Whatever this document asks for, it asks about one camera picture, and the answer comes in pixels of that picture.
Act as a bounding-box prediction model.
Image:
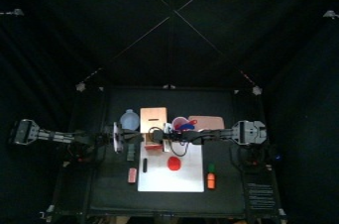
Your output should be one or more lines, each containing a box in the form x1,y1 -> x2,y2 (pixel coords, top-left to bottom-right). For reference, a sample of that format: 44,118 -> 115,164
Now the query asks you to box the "red flat dough disc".
166,156 -> 183,172

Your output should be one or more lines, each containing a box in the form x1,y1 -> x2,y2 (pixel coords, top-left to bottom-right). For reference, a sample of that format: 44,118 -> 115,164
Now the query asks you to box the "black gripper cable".
168,140 -> 191,158

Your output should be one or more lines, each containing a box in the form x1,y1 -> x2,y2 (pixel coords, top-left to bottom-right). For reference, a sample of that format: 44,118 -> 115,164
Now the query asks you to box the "wooden drawer cabinet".
139,106 -> 168,147

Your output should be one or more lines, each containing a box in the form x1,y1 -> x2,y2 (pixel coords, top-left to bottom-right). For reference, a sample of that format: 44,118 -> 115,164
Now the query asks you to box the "blue toy utensil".
178,122 -> 198,132

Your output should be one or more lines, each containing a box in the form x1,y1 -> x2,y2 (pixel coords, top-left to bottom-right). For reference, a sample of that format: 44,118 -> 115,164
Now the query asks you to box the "light blue bowl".
119,108 -> 142,132

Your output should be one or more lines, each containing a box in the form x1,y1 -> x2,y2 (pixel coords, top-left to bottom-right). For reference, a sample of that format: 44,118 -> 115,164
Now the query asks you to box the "tan wooden board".
188,115 -> 227,132

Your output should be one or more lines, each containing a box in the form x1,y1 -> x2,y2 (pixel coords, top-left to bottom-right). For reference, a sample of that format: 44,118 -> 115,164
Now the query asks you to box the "orange toy carrot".
206,163 -> 218,190

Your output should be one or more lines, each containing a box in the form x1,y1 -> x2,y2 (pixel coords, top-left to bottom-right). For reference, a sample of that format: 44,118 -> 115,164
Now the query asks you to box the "white cutting board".
136,142 -> 207,193

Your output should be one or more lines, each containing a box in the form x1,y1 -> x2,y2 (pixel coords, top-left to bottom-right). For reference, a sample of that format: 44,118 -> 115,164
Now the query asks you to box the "pink block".
127,167 -> 139,184

